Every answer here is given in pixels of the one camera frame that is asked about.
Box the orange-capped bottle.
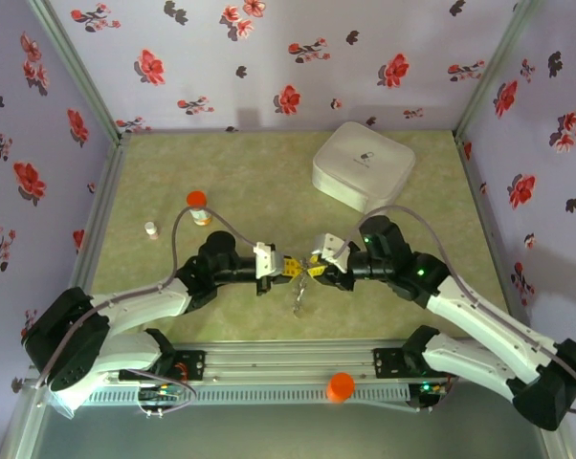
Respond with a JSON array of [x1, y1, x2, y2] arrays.
[[185, 189, 213, 227]]

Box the white zip pouch case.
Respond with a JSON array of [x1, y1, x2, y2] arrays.
[[310, 120, 417, 220]]

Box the orange cap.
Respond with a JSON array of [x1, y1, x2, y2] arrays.
[[325, 371, 357, 405]]

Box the right base controller wiring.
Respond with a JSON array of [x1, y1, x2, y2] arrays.
[[407, 377, 461, 415]]

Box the left base wiring bundle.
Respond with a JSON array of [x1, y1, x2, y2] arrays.
[[134, 367, 199, 420]]

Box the clear plastic bag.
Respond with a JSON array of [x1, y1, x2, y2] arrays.
[[48, 382, 93, 421]]

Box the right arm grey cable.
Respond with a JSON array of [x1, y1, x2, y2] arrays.
[[338, 205, 576, 415]]

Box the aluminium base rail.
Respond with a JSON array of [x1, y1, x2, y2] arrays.
[[96, 339, 552, 383]]

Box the aluminium side rail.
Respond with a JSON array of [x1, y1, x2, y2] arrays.
[[454, 133, 526, 321], [65, 133, 132, 307]]

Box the slotted white cable duct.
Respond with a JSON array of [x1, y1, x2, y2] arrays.
[[84, 384, 411, 406]]

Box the aluminium frame post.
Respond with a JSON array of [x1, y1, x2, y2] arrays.
[[454, 0, 543, 140], [27, 0, 132, 144]]

